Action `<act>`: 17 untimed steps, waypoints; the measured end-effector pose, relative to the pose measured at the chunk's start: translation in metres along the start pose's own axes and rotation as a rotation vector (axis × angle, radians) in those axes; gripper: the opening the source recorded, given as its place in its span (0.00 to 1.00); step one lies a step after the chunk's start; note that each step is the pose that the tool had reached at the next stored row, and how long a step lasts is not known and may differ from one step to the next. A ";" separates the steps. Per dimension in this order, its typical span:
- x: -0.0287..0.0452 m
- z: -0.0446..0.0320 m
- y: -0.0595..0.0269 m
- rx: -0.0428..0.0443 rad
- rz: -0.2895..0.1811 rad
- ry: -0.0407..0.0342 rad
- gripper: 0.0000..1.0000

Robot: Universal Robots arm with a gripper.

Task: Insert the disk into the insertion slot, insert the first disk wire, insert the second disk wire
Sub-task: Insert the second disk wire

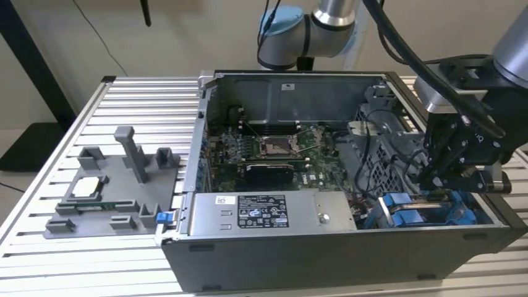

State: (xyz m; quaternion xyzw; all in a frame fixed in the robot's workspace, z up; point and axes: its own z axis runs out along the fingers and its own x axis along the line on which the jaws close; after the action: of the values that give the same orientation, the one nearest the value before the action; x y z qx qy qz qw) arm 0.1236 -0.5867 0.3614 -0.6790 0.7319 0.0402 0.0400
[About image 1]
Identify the black disk wire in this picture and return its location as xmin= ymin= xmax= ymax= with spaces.
xmin=355 ymin=108 xmax=450 ymax=202

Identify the hard disk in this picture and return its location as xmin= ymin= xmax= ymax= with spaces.
xmin=378 ymin=191 xmax=478 ymax=228

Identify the grey disk bay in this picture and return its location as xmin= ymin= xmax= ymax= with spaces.
xmin=374 ymin=185 xmax=484 ymax=230

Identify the grey perforated drive cage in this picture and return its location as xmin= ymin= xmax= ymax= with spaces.
xmin=336 ymin=119 xmax=426 ymax=199

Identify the green motherboard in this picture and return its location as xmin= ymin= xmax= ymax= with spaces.
xmin=204 ymin=122 xmax=360 ymax=192

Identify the CPU socket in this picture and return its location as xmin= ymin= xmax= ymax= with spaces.
xmin=256 ymin=135 xmax=299 ymax=158

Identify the black graphics card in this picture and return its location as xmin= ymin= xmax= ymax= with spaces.
xmin=244 ymin=163 xmax=296 ymax=190

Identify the silver power supply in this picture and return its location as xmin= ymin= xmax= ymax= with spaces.
xmin=187 ymin=190 xmax=359 ymax=235

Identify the locking lever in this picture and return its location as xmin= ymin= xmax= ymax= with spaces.
xmin=242 ymin=119 xmax=266 ymax=140

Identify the dark grey PC case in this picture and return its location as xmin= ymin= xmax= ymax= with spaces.
xmin=155 ymin=69 xmax=528 ymax=293

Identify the grey parts rack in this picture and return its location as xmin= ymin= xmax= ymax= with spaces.
xmin=44 ymin=126 xmax=182 ymax=240

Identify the black hanging antenna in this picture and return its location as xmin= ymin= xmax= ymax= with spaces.
xmin=139 ymin=0 xmax=152 ymax=28

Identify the green RAM stick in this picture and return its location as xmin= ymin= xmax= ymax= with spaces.
xmin=60 ymin=201 xmax=124 ymax=213

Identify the silver CPU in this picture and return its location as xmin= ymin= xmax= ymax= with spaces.
xmin=71 ymin=178 xmax=103 ymax=198

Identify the black monitor stand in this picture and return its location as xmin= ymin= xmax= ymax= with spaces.
xmin=0 ymin=0 xmax=78 ymax=172

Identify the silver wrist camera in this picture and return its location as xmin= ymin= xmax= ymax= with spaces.
xmin=414 ymin=75 xmax=460 ymax=114

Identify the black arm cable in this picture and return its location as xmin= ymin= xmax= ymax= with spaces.
xmin=258 ymin=0 xmax=508 ymax=140

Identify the thin black wall cable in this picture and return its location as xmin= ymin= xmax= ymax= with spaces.
xmin=72 ymin=0 xmax=130 ymax=77

